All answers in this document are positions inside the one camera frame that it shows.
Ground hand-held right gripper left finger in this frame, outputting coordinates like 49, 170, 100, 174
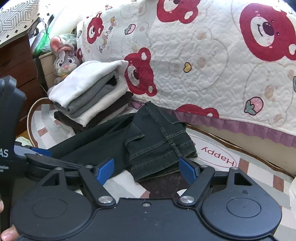
43, 158, 116, 208

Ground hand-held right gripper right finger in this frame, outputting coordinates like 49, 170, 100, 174
177, 157, 253, 208

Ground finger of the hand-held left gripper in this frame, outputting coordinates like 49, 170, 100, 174
24, 153, 82, 170
14, 145, 53, 160

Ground dark denim jeans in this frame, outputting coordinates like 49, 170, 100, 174
52, 101, 199, 183

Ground stack of folded clothes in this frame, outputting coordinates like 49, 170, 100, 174
54, 91, 134, 133

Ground person's left hand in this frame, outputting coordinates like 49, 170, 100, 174
0, 200, 20, 241

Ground wooden dresser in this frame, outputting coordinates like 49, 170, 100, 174
0, 35, 44, 137

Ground beige drawer cabinet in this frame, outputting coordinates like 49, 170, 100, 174
35, 51, 57, 93

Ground cream folded garment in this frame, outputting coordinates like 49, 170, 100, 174
74, 87, 130, 127

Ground checked floor mat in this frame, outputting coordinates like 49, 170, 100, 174
14, 97, 296, 202

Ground beige bed base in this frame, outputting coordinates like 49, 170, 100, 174
185, 122, 296, 176

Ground grey folded garment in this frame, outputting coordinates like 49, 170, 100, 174
53, 74, 118, 115

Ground grey plush rabbit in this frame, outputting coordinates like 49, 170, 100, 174
50, 36, 81, 85

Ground green plastic bag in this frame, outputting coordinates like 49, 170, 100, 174
29, 23, 77, 56

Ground geometric patterned cloth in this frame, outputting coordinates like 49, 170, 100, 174
0, 0, 41, 48

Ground white pillow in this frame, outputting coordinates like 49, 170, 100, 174
38, 0, 93, 40

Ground bear-print quilt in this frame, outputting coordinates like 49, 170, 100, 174
75, 0, 296, 149

